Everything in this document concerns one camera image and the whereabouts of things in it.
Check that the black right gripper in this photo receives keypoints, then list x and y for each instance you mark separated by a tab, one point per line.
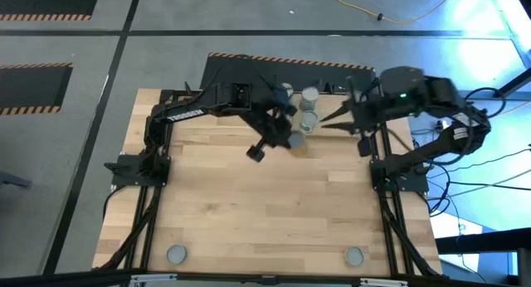
369	115

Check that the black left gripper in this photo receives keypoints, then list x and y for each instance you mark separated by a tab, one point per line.
274	129

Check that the yellow bean print can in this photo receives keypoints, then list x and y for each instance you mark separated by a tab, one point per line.
296	139

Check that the white vegetables print can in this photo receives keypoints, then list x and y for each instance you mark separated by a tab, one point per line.
309	120

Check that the blue cherries can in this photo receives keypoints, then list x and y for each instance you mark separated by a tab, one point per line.
309	94

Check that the yellow-green cherries can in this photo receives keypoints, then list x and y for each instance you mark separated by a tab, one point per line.
287	88

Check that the short orange label can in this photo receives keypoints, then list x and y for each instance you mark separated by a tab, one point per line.
354	256

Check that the short silver lid can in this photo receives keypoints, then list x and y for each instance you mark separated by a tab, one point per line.
177	254

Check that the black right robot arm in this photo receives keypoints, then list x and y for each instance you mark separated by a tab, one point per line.
435	92

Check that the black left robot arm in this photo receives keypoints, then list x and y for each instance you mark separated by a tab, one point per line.
186	113

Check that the black orange-striped floor mat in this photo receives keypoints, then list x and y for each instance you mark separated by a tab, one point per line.
311	75
41	1
29	88

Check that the black stand leg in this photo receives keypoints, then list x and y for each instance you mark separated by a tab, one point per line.
514	84

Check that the dark desk edge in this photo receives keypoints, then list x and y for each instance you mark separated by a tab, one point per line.
477	239

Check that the grey furniture foot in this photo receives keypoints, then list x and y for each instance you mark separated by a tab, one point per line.
12	179

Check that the wooden shelf with black frame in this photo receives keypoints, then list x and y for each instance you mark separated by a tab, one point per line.
329	98

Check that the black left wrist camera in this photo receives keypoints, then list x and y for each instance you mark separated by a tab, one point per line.
256	153

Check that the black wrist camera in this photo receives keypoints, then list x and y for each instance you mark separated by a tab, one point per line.
364	147
256	153

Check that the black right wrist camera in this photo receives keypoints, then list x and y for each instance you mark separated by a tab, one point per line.
364	147

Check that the black aluminium table frame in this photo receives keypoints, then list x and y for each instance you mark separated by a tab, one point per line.
232	278

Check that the silver metal bracket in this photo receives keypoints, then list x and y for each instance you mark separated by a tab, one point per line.
381	282
153	278

